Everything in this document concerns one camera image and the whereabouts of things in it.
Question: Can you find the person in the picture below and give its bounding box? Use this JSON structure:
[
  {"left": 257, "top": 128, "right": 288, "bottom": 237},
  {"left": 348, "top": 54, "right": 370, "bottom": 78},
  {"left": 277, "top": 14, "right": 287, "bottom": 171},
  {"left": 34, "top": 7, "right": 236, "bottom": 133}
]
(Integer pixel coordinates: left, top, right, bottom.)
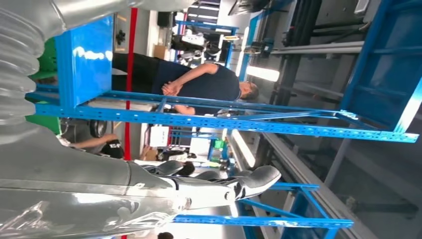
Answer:
[
  {"left": 111, "top": 52, "right": 260, "bottom": 116},
  {"left": 58, "top": 131, "right": 125, "bottom": 160}
]

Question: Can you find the black round stool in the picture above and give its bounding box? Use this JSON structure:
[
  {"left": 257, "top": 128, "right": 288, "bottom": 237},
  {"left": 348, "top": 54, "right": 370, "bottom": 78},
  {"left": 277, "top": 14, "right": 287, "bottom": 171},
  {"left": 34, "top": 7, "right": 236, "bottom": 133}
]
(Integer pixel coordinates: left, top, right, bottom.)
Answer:
[{"left": 88, "top": 120, "right": 109, "bottom": 139}]

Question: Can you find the brown cardboard box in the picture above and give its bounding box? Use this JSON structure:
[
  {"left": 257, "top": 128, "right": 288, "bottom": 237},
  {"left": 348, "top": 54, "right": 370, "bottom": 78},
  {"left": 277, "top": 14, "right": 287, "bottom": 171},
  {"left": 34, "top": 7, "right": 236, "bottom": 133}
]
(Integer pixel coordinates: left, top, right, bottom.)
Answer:
[{"left": 153, "top": 44, "right": 168, "bottom": 60}]

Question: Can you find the long ceiling light panel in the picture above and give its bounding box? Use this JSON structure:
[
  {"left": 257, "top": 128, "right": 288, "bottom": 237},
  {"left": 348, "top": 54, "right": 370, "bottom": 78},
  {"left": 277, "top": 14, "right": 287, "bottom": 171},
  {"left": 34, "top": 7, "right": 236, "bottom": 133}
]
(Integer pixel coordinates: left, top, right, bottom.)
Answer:
[
  {"left": 245, "top": 65, "right": 281, "bottom": 83},
  {"left": 230, "top": 129, "right": 257, "bottom": 168}
]

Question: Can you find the red barrier belt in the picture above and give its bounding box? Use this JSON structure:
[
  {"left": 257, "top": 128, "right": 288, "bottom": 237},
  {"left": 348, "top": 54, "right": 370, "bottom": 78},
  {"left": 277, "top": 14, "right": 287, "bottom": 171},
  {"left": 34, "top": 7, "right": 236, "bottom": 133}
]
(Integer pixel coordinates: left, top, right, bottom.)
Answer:
[{"left": 123, "top": 7, "right": 139, "bottom": 161}]

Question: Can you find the blue metal shelf rack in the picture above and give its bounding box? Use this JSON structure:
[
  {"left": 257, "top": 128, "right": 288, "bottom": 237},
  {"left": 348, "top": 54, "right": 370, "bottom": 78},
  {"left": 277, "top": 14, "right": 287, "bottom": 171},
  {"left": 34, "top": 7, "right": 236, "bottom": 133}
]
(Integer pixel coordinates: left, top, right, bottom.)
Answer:
[
  {"left": 174, "top": 19, "right": 239, "bottom": 68},
  {"left": 25, "top": 0, "right": 422, "bottom": 144},
  {"left": 171, "top": 182, "right": 354, "bottom": 239}
]

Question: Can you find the white box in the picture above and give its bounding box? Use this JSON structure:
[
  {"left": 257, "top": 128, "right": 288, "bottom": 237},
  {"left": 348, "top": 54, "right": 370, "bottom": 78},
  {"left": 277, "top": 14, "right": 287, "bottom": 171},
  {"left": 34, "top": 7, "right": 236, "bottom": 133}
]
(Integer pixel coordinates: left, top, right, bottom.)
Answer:
[{"left": 149, "top": 126, "right": 170, "bottom": 148}]

